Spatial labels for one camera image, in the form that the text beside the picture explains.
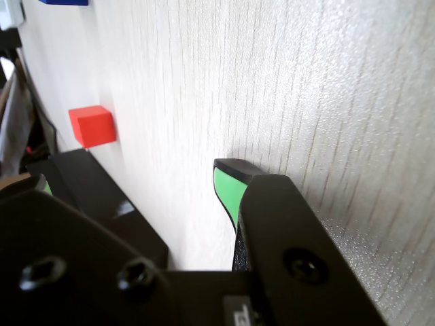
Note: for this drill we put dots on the black gift box tray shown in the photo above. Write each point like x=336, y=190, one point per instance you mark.
x=79, y=190

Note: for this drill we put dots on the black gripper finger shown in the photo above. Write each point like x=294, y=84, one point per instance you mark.
x=68, y=254
x=282, y=220

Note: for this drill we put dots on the red cube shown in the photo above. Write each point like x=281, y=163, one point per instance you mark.
x=95, y=130

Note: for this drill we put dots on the blue cube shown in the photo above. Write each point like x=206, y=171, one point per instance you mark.
x=64, y=2

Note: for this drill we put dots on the black open box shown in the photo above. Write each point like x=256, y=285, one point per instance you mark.
x=108, y=190

